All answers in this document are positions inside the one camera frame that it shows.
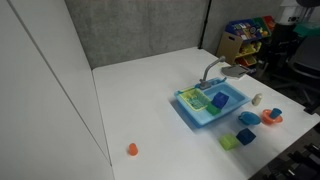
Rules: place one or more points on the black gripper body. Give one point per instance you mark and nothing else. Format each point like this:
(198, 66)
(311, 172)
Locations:
(282, 35)

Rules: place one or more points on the small white bottle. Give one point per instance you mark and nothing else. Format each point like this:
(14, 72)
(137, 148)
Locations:
(257, 99)

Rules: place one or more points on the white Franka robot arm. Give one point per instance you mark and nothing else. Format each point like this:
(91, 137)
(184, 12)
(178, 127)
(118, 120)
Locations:
(290, 13)

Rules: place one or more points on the toy storage shelf with bins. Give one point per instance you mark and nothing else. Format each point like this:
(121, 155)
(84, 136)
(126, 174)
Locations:
(245, 40)

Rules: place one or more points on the gray metal mounting plate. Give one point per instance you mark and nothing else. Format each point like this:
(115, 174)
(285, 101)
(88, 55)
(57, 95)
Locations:
(235, 71)

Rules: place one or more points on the small blue toy cup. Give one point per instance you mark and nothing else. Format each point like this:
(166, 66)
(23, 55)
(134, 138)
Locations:
(275, 113)

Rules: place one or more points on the orange toy plate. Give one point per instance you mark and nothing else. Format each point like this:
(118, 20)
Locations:
(266, 117)

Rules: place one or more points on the gray toy faucet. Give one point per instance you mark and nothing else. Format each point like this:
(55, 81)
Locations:
(206, 71)

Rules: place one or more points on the blue toy bowl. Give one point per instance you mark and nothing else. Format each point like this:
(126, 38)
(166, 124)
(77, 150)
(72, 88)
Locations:
(249, 118)

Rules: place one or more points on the dark blue toy block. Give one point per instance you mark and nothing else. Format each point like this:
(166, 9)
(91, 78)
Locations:
(246, 136)
(220, 100)

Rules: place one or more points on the dark green toy block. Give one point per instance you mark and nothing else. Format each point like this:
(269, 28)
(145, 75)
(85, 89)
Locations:
(212, 109)

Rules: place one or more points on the yellow-green dish rack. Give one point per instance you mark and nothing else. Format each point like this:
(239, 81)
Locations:
(194, 99)

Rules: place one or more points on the blue toy sink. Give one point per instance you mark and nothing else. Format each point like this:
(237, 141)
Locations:
(200, 116)

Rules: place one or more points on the light green toy block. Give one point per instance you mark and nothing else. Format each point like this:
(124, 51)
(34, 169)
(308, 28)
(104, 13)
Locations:
(228, 142)

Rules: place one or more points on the black clamp equipment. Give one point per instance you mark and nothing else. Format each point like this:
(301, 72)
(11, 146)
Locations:
(293, 160)

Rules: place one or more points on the small orange cup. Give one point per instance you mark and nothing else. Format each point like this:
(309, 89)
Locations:
(133, 149)

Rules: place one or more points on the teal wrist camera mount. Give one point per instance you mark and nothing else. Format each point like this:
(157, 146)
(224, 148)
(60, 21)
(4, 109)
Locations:
(306, 29)

